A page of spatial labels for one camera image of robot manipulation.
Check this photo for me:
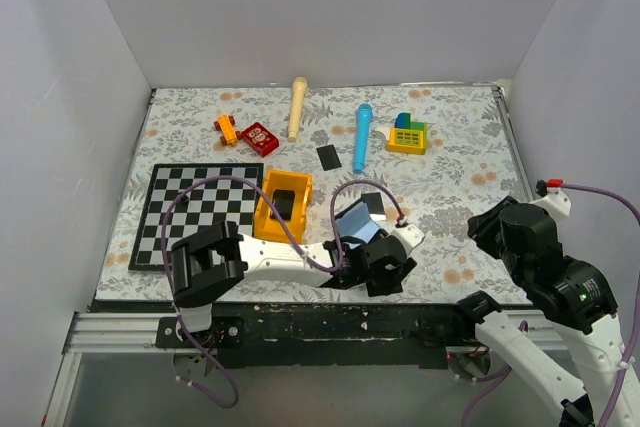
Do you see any black silver chessboard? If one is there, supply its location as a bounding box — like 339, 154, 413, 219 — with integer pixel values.
129, 163, 264, 271

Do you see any black card in bin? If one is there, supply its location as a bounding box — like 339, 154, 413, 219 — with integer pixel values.
272, 189, 295, 221

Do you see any blue toy microphone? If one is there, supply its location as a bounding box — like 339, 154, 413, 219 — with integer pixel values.
352, 104, 374, 174

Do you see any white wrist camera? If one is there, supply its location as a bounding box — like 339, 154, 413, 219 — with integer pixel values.
531, 179, 571, 222
391, 222, 425, 257

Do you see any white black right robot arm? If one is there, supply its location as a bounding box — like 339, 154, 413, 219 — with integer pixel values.
452, 188, 639, 426

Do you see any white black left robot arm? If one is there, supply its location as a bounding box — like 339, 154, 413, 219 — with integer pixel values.
170, 222, 425, 347

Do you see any blue leather card holder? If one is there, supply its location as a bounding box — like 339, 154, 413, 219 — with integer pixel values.
333, 200, 388, 250

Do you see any cream toy microphone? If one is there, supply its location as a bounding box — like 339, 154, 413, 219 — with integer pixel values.
287, 77, 307, 142

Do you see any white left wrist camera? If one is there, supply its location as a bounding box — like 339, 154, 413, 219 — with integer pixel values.
391, 222, 425, 257

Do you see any red owl toy block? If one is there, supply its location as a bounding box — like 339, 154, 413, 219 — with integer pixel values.
241, 122, 280, 158

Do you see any black credit card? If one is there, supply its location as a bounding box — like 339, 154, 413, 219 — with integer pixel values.
316, 144, 342, 171

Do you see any yellow plastic bin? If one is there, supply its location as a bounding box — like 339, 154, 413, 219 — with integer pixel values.
254, 169, 312, 244

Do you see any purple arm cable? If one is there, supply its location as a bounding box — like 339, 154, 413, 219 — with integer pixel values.
160, 176, 406, 408
459, 185, 640, 427

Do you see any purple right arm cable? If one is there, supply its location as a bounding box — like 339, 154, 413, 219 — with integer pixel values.
459, 185, 640, 427

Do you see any yellow toy brick car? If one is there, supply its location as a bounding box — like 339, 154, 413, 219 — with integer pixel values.
214, 115, 240, 146

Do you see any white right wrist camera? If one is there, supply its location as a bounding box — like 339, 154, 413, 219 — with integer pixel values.
531, 179, 571, 222

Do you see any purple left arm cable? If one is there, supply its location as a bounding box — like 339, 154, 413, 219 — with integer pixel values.
160, 176, 406, 408

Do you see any black VIP card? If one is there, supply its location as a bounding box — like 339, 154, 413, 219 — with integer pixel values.
361, 192, 386, 221

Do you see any yellow green toy brick house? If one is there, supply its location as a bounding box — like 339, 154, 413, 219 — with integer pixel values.
374, 112, 428, 155

